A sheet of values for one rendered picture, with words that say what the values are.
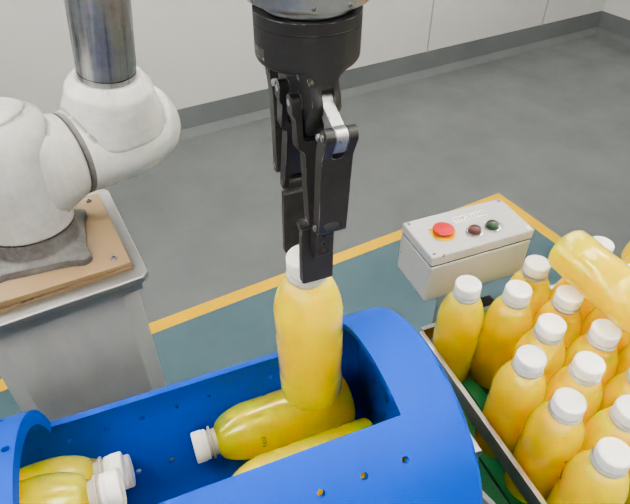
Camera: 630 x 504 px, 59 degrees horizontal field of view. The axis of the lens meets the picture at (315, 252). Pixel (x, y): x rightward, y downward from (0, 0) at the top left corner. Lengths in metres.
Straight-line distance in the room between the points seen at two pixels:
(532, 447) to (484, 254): 0.33
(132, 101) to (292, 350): 0.60
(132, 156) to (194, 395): 0.50
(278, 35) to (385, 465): 0.38
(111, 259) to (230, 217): 1.79
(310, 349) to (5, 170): 0.61
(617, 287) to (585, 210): 2.31
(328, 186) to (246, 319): 1.91
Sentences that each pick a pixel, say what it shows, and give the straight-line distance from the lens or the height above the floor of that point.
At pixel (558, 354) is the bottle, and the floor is 1.07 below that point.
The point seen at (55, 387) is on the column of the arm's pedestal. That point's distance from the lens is 1.22.
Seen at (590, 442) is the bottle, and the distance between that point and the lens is 0.83.
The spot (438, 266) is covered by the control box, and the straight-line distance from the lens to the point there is 0.93.
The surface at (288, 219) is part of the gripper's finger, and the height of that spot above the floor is 1.38.
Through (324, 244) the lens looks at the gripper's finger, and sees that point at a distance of 0.47.
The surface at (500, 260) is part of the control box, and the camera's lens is 1.01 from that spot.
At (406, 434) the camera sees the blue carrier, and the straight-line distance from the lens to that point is 0.56.
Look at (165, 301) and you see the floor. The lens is 2.44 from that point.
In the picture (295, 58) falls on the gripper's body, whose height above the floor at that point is 1.55.
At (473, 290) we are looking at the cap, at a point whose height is 1.11.
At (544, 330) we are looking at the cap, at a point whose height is 1.11.
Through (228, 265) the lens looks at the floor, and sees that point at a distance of 2.55.
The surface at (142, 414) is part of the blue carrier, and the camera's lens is 0.75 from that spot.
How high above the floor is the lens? 1.69
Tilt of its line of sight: 41 degrees down
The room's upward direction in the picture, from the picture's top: straight up
